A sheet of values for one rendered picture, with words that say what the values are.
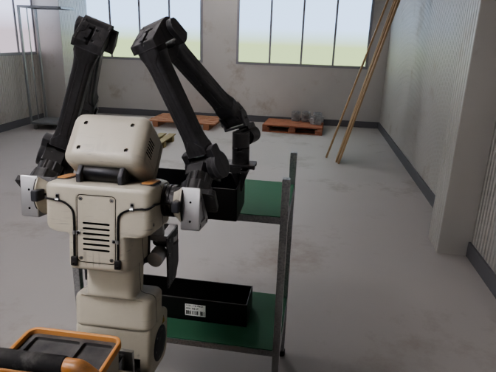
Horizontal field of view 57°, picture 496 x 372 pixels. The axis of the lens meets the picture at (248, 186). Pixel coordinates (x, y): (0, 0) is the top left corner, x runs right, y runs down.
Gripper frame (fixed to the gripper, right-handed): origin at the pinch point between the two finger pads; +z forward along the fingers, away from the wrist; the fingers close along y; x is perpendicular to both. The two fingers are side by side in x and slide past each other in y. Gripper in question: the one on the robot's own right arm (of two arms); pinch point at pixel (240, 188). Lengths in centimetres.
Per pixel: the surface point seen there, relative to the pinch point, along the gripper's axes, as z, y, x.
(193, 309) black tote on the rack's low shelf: 69, 25, -28
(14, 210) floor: 111, 244, -213
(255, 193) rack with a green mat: 15.6, -0.2, -40.3
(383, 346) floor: 112, -70, -74
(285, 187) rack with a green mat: 3.6, -14.5, -14.6
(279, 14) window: -82, 50, -751
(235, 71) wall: 24, 131, -751
